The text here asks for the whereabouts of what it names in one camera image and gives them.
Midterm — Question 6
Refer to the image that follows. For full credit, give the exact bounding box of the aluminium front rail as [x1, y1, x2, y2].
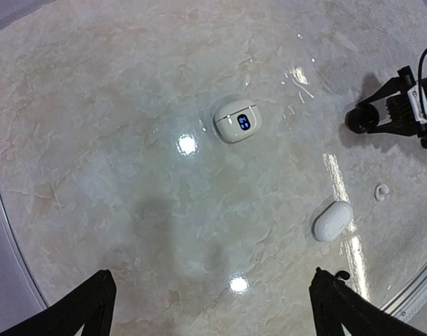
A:
[381, 262, 427, 323]

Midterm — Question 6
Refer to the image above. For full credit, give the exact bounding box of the white closed charging case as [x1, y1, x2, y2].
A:
[312, 201, 354, 242]

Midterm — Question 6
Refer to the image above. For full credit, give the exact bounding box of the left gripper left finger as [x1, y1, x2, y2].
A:
[5, 269, 116, 335]

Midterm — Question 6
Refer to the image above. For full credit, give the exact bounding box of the white charging case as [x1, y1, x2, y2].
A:
[312, 201, 354, 242]
[213, 99, 263, 144]

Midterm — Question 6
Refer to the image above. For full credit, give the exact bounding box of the white earbud centre left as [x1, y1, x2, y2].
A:
[374, 183, 390, 202]

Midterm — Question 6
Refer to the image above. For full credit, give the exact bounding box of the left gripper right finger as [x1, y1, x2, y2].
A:
[309, 267, 425, 335]

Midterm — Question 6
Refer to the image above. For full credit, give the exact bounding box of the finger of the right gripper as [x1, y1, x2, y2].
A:
[365, 122, 427, 139]
[357, 66, 415, 106]

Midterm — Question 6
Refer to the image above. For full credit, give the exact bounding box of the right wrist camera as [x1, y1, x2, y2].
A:
[386, 78, 427, 127]

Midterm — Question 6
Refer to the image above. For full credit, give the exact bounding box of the black charging case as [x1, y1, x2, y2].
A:
[345, 104, 379, 134]

